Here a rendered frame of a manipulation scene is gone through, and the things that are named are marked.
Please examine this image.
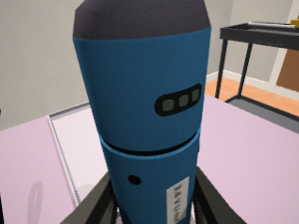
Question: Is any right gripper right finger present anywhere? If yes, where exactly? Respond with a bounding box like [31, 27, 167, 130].
[192, 167, 247, 224]

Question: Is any shallow light grey rectangular tray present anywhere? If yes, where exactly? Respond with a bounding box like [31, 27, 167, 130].
[47, 102, 108, 207]

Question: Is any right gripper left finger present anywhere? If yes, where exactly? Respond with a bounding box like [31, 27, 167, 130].
[60, 171, 118, 224]

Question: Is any white l-shaped bracket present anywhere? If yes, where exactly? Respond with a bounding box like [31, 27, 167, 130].
[190, 204, 195, 224]

